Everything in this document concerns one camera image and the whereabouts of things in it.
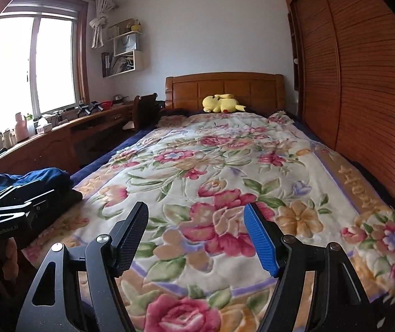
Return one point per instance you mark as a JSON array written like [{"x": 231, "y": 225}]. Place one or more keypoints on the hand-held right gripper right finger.
[{"x": 261, "y": 242}]

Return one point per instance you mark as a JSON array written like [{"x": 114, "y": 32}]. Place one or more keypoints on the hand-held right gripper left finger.
[{"x": 131, "y": 242}]

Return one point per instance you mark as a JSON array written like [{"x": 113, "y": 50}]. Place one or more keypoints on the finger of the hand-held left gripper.
[
  {"x": 34, "y": 209},
  {"x": 24, "y": 194}
]

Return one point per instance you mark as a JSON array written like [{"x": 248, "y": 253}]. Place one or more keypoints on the blue blazer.
[{"x": 45, "y": 178}]

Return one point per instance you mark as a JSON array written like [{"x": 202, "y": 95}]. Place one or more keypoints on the black clothes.
[{"x": 67, "y": 199}]

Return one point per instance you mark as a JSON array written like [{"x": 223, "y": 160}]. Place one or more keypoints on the person's left hand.
[{"x": 10, "y": 259}]

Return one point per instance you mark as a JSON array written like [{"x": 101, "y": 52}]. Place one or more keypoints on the wooden desk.
[{"x": 55, "y": 141}]

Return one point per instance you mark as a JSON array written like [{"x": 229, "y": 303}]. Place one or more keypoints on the pink bottle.
[{"x": 21, "y": 129}]

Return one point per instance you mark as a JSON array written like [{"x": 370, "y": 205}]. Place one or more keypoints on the white tissue box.
[{"x": 43, "y": 128}]

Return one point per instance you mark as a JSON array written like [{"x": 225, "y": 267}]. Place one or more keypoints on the green-capped bottle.
[{"x": 30, "y": 124}]

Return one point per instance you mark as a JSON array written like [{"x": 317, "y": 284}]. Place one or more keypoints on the floral blanket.
[{"x": 225, "y": 166}]

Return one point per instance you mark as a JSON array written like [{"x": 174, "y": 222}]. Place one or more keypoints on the window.
[{"x": 27, "y": 65}]

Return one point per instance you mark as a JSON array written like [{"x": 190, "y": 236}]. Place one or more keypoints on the wooden chair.
[{"x": 145, "y": 110}]

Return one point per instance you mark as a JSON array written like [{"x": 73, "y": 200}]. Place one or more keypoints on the dark pillow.
[{"x": 175, "y": 112}]

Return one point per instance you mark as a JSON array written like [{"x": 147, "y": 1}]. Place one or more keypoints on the yellow plush toy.
[{"x": 221, "y": 103}]

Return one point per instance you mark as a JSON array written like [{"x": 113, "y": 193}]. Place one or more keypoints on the wooden headboard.
[{"x": 225, "y": 90}]

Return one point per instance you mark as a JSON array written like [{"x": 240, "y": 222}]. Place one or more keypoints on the white paper bag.
[{"x": 125, "y": 43}]

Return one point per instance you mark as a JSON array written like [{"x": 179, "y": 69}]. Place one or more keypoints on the tied white curtain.
[{"x": 100, "y": 24}]

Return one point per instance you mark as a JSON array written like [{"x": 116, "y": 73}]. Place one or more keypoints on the wooden slatted wardrobe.
[{"x": 356, "y": 76}]

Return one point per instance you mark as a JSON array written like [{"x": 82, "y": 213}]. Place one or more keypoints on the white wall shelf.
[{"x": 136, "y": 60}]

